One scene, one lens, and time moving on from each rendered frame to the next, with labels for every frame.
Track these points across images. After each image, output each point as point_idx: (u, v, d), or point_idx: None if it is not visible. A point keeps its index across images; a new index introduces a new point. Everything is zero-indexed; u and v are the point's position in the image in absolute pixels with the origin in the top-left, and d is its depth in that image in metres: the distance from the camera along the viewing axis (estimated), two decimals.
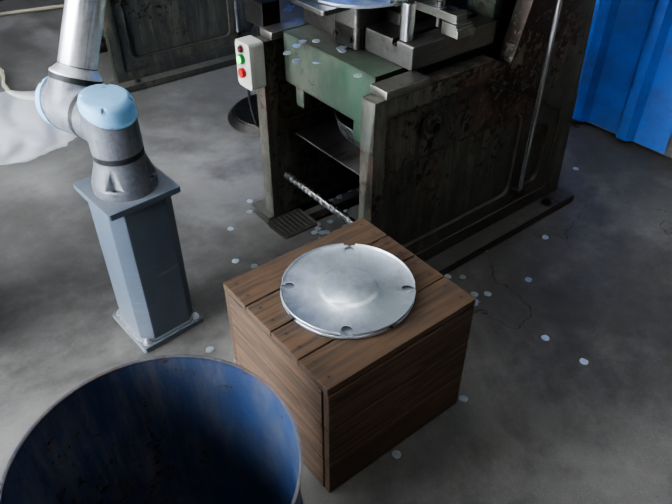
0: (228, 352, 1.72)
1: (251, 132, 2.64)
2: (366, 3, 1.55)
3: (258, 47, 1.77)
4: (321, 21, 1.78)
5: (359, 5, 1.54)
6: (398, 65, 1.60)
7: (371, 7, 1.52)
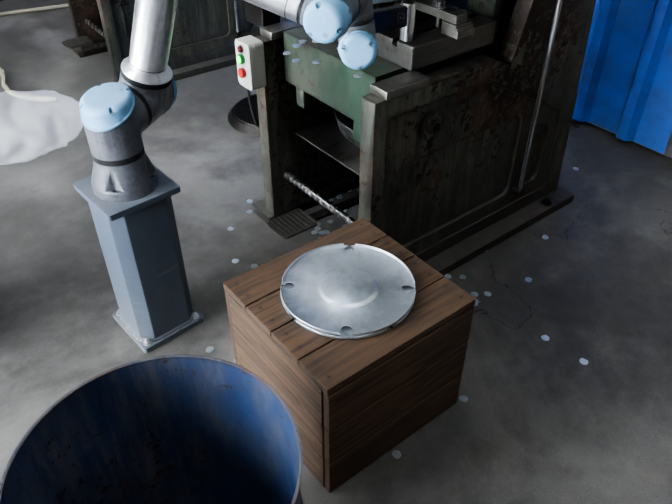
0: (228, 352, 1.72)
1: (251, 132, 2.64)
2: None
3: (258, 47, 1.77)
4: None
5: (374, 0, 1.54)
6: (398, 65, 1.60)
7: (388, 1, 1.53)
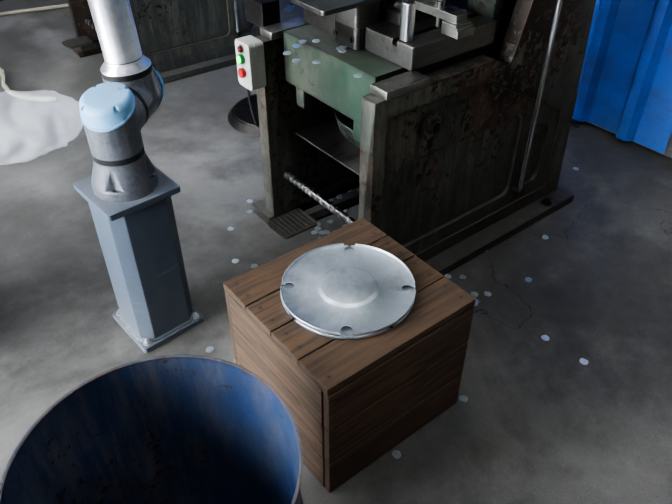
0: (228, 352, 1.72)
1: (251, 132, 2.64)
2: None
3: (258, 47, 1.77)
4: (321, 21, 1.78)
5: None
6: (398, 65, 1.60)
7: None
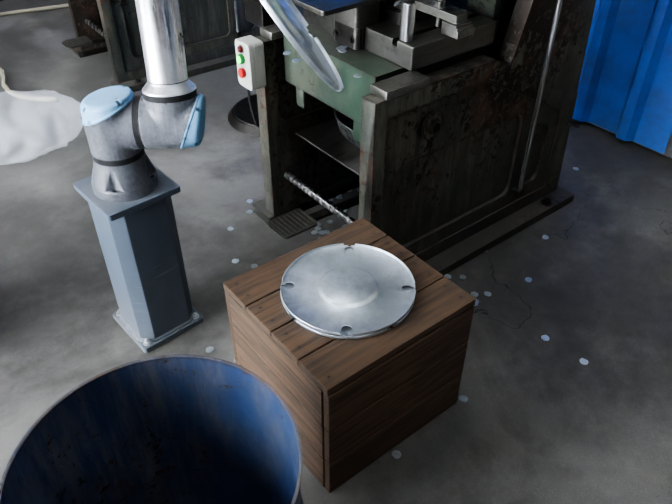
0: (228, 352, 1.72)
1: (251, 132, 2.64)
2: None
3: (258, 47, 1.77)
4: (321, 21, 1.78)
5: None
6: (398, 65, 1.60)
7: None
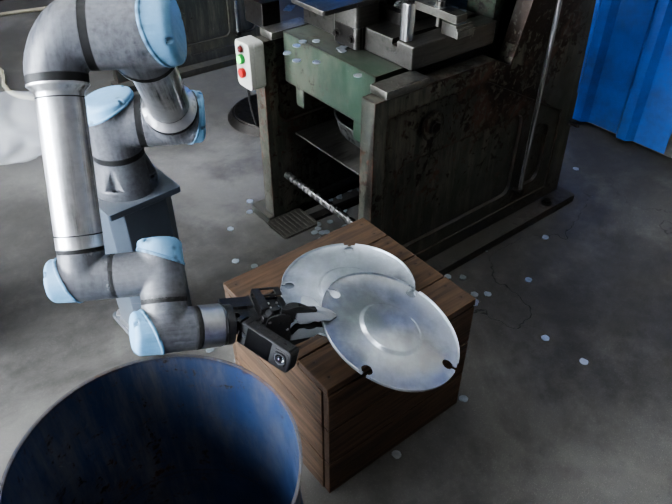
0: (228, 352, 1.72)
1: (251, 132, 2.64)
2: (346, 340, 1.18)
3: (258, 47, 1.77)
4: (321, 21, 1.78)
5: (336, 333, 1.18)
6: (398, 65, 1.60)
7: (333, 347, 1.15)
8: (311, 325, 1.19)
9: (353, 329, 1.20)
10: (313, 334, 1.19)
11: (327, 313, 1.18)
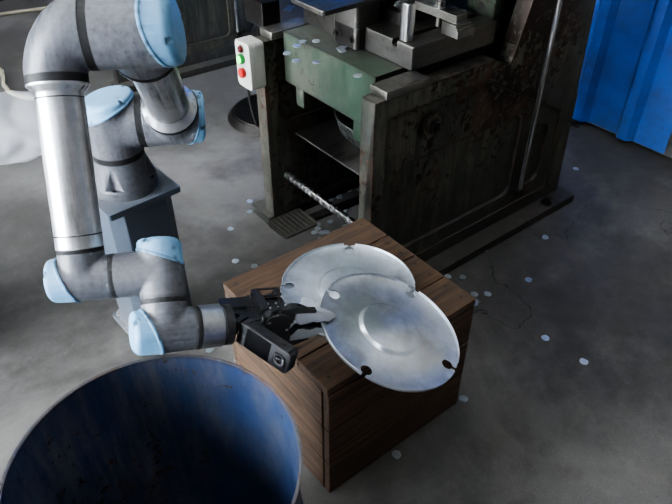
0: (228, 352, 1.72)
1: (251, 132, 2.64)
2: (345, 340, 1.18)
3: (258, 47, 1.77)
4: (321, 21, 1.78)
5: (336, 334, 1.18)
6: (398, 65, 1.60)
7: (332, 347, 1.15)
8: (310, 325, 1.19)
9: (352, 329, 1.21)
10: (312, 334, 1.19)
11: (326, 314, 1.18)
